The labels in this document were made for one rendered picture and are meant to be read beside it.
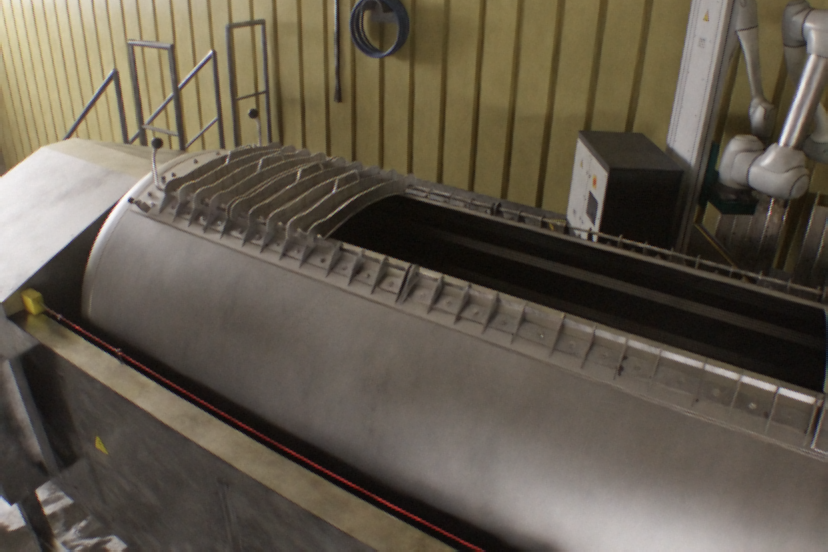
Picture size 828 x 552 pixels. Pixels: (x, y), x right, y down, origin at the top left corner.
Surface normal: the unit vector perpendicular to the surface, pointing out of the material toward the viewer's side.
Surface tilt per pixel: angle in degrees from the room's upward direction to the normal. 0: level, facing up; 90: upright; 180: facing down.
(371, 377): 52
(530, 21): 90
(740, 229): 76
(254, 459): 1
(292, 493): 1
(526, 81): 90
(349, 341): 47
